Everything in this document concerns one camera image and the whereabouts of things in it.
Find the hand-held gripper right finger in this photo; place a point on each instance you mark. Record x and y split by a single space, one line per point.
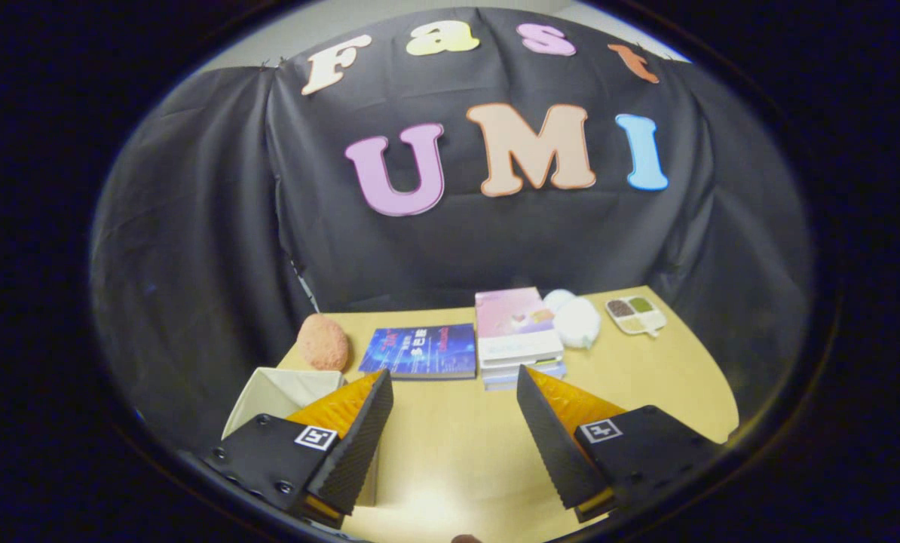
559 452

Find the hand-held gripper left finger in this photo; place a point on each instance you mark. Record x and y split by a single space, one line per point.
352 460

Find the beige fabric storage box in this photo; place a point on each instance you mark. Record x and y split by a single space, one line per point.
277 392

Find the pale blue book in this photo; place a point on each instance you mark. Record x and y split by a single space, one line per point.
499 385

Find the pink porous sponge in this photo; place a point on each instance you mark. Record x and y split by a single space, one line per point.
322 343

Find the blue cover book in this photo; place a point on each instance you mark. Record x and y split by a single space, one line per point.
420 348

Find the white plush toy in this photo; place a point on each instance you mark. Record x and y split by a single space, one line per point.
577 323

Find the pink cover book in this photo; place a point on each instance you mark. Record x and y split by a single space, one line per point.
514 320

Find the white divided grain dish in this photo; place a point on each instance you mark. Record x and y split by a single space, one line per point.
635 313

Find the black backdrop cloth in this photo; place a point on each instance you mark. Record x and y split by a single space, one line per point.
533 249

